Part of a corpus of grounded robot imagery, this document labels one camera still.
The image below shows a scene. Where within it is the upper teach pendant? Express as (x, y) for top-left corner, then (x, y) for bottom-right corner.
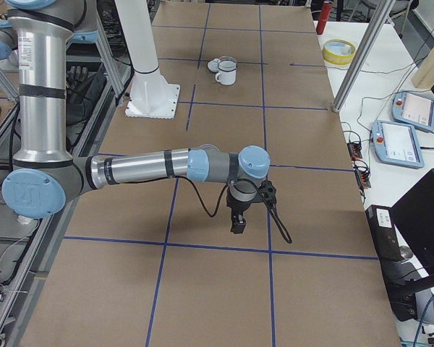
(391, 91), (434, 132)

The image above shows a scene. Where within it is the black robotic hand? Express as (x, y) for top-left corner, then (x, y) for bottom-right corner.
(66, 65), (94, 104)

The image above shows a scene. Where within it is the aluminium frame post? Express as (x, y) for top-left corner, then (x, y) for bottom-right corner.
(332, 0), (396, 113)

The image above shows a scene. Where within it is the lower orange black adapter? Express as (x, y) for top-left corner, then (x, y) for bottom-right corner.
(354, 167), (371, 189)

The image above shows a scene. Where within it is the orange black adapter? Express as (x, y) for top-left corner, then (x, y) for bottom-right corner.
(346, 142), (362, 160)
(354, 167), (371, 189)

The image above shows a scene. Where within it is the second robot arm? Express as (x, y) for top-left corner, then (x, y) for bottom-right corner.
(0, 14), (18, 60)

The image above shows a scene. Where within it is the wooden beam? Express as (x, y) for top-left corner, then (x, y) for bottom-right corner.
(412, 47), (434, 89)

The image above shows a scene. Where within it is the black desktop box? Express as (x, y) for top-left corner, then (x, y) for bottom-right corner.
(365, 205), (403, 262)

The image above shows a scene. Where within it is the upper orange black adapter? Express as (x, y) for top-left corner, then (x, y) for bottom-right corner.
(346, 142), (362, 160)

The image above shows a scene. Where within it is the blue network cable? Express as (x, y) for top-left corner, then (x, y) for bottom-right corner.
(412, 288), (434, 347)

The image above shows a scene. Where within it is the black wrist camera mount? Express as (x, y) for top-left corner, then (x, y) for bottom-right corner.
(258, 180), (277, 209)

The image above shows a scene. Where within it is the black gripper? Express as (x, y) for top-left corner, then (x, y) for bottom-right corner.
(226, 179), (262, 234)

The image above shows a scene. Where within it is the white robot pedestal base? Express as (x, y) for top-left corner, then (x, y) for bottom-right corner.
(115, 0), (180, 119)

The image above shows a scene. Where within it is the white enamel mug blue rim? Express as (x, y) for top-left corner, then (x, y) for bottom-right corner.
(215, 69), (237, 86)

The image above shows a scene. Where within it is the black computer monitor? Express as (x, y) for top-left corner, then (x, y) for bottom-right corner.
(389, 168), (434, 299)

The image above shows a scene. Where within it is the red cylinder bottle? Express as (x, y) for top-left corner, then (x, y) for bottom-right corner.
(315, 0), (333, 35)

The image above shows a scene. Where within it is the teach pendant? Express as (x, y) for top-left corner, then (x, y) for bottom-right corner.
(371, 120), (425, 168)
(391, 91), (434, 132)

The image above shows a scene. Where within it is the white ceramic lid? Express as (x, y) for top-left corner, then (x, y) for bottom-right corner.
(207, 58), (220, 73)

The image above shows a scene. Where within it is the lower teach pendant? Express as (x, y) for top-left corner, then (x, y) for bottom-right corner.
(371, 120), (425, 168)

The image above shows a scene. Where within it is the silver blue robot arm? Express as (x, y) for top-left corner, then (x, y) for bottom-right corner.
(1, 1), (276, 234)

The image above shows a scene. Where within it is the black braided camera cable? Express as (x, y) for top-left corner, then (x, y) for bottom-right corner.
(175, 176), (293, 244)

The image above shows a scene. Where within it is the yellow tape roll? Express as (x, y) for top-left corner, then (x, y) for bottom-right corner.
(322, 39), (357, 65)

